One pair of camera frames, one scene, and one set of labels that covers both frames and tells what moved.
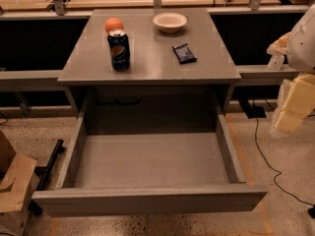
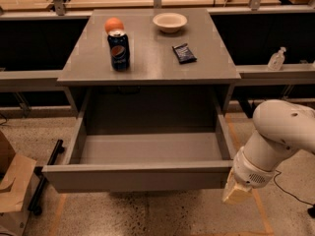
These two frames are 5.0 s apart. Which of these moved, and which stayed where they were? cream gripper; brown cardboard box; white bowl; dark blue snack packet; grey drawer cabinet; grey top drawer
Moved: grey top drawer; cream gripper
Stayed: brown cardboard box; white bowl; grey drawer cabinet; dark blue snack packet
